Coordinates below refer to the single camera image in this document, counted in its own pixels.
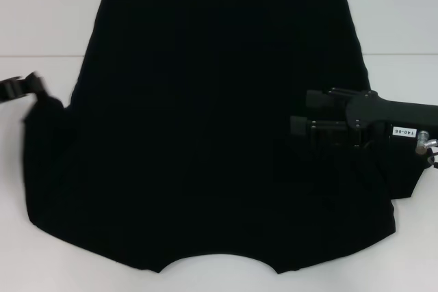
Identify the black t-shirt with white print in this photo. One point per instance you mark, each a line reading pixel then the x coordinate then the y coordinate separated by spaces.
pixel 219 83

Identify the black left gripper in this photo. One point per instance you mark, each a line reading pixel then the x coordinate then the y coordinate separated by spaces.
pixel 4 91

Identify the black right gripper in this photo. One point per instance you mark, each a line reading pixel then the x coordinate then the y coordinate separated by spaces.
pixel 400 111

